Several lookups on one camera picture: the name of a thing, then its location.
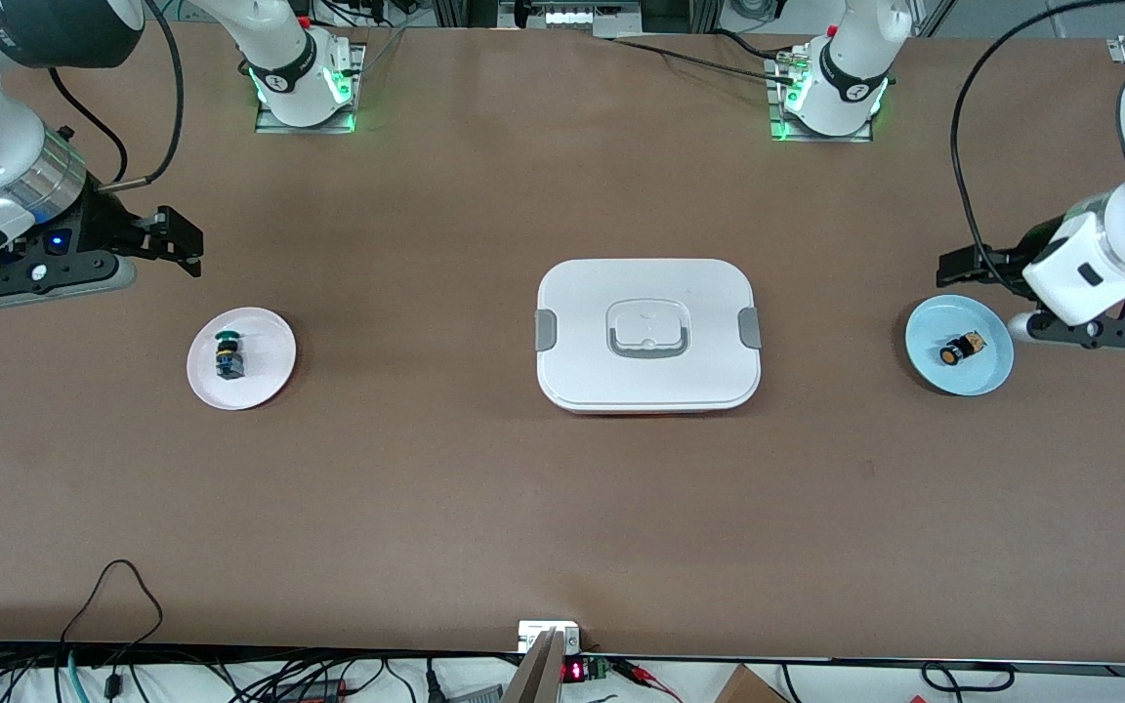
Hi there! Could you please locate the light blue round plate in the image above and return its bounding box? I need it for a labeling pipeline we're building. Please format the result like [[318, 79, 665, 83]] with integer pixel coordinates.
[[905, 295, 1015, 397]]

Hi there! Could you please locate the pink round plate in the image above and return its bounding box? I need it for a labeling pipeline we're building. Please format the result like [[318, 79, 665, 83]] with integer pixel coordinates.
[[187, 307, 298, 411]]

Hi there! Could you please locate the white lidded box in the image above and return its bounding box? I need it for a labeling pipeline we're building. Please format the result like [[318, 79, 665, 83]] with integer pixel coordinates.
[[535, 258, 762, 416]]

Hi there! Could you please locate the white socket device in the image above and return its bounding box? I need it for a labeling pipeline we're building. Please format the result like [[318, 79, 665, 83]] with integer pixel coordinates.
[[499, 0, 644, 40]]

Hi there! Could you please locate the brown cardboard piece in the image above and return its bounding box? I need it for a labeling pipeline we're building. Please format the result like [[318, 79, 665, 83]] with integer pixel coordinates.
[[714, 664, 788, 703]]

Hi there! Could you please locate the red alligator clip lead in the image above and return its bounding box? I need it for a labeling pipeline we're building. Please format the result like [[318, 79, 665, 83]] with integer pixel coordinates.
[[611, 659, 686, 702]]

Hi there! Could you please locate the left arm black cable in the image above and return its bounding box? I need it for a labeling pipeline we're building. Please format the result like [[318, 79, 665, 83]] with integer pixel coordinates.
[[949, 0, 1125, 286]]

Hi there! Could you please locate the green push button switch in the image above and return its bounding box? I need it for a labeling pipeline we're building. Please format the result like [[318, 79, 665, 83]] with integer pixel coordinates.
[[214, 330, 249, 382]]

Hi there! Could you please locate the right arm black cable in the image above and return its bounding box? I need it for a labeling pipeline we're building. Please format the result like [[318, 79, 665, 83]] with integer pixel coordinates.
[[47, 0, 185, 191]]

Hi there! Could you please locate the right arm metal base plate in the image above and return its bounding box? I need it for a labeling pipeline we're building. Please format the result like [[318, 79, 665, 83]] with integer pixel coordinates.
[[254, 44, 366, 135]]

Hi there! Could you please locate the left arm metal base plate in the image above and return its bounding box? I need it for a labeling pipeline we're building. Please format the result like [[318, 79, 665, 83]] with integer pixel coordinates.
[[768, 54, 876, 144]]

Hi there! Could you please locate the thin black cable loop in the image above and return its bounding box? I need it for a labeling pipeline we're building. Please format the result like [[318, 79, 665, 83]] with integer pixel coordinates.
[[60, 559, 165, 650]]

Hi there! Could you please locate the black cable to arm base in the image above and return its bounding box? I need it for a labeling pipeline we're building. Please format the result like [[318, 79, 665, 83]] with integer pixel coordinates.
[[611, 29, 803, 85]]

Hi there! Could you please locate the flat black cable loop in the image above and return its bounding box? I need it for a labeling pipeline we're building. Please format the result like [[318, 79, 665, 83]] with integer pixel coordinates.
[[922, 662, 1018, 696]]

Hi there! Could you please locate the metal camera post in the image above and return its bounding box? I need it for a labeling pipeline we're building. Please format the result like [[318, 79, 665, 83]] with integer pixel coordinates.
[[502, 620, 583, 703]]

